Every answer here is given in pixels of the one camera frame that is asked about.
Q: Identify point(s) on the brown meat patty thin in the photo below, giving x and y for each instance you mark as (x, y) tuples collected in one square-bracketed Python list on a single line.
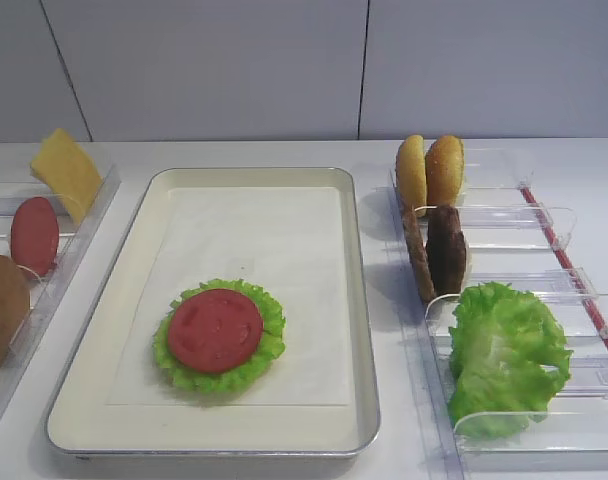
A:
[(418, 257)]

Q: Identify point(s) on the green lettuce leaf on tray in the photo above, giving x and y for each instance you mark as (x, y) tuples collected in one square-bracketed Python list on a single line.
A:
[(270, 347)]

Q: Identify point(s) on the red tomato slice on tray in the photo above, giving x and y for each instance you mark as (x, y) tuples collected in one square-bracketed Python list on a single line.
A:
[(215, 331)]

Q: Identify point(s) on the dark brown meat patty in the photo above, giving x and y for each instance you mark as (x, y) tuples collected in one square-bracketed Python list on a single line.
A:
[(446, 250)]

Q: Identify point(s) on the large green lettuce leaf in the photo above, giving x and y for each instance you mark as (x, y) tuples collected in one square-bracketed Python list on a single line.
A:
[(509, 359)]

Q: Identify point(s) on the yellow cheese slice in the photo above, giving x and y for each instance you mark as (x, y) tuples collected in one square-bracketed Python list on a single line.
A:
[(69, 172)]

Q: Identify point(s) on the red tomato slice in rack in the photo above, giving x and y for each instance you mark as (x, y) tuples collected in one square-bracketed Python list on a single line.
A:
[(34, 235)]

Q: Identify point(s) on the white paper liner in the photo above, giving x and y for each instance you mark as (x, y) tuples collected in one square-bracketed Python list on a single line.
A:
[(288, 241)]

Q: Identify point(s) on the golden bun half left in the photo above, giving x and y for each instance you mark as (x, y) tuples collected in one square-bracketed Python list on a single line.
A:
[(411, 174)]

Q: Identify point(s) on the golden bun half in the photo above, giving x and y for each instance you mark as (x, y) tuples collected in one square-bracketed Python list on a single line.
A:
[(444, 166), (411, 174)]

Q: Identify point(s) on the golden bun half right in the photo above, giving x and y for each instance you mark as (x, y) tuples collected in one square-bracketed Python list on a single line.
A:
[(444, 166)]

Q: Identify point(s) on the clear acrylic right rack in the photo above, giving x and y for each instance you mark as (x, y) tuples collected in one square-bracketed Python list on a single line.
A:
[(515, 240)]

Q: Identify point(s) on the clear acrylic rack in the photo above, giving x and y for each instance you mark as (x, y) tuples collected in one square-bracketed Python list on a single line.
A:
[(515, 240), (17, 185)]

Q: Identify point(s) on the cream metal tray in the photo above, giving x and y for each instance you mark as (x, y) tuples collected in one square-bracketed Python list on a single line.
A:
[(83, 422)]

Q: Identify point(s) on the brown bun in left rack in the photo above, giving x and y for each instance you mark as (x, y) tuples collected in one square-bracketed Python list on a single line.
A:
[(14, 302)]

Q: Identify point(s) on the clear acrylic left rack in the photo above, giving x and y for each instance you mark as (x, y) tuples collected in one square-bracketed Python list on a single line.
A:
[(17, 185)]

